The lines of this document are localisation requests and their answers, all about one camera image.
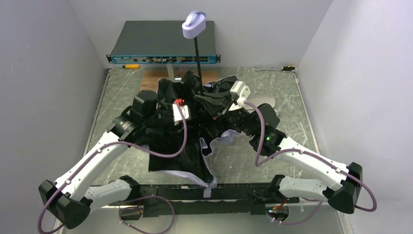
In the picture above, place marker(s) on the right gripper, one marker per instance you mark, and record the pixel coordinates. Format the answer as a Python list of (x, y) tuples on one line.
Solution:
[(221, 103)]

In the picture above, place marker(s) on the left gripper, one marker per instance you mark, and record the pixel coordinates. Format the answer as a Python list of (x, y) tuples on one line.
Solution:
[(166, 114)]

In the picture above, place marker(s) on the purple folding umbrella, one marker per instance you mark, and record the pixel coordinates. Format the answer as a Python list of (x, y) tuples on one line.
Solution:
[(196, 137)]

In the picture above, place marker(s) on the beige umbrella case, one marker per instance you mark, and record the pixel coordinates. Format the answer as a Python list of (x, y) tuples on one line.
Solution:
[(259, 100)]

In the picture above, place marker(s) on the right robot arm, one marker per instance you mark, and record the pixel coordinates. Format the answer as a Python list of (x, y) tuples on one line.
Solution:
[(336, 183)]

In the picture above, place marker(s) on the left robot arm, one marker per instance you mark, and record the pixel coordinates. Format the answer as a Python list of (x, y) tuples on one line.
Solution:
[(122, 133)]

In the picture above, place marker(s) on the wooden board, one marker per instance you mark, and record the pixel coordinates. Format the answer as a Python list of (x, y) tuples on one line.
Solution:
[(150, 78)]

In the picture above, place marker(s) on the metal stand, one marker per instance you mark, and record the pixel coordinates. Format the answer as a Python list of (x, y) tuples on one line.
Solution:
[(174, 75)]

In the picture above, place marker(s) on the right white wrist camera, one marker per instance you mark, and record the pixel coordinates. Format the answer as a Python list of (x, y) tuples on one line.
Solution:
[(239, 92)]

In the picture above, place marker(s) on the network switch rack unit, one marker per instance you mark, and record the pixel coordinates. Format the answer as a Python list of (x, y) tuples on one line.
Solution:
[(162, 41)]

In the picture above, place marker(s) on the yellow black handled wrench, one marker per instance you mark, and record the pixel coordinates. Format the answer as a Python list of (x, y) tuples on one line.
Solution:
[(281, 69)]

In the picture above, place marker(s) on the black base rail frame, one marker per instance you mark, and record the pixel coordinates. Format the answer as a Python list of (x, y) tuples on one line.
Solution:
[(157, 200)]

